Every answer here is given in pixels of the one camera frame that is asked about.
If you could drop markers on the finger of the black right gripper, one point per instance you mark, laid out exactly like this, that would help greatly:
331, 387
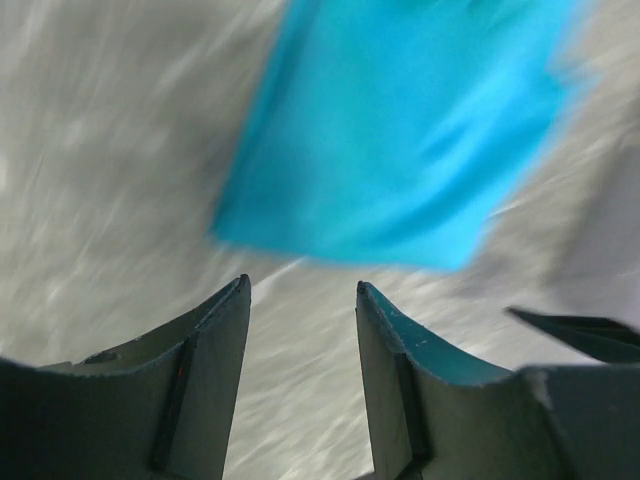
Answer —
600, 338

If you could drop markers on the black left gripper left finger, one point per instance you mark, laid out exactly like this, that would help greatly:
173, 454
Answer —
157, 407

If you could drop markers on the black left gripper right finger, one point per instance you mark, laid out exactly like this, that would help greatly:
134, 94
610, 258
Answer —
437, 412

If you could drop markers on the teal t shirt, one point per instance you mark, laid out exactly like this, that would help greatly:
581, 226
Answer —
388, 132

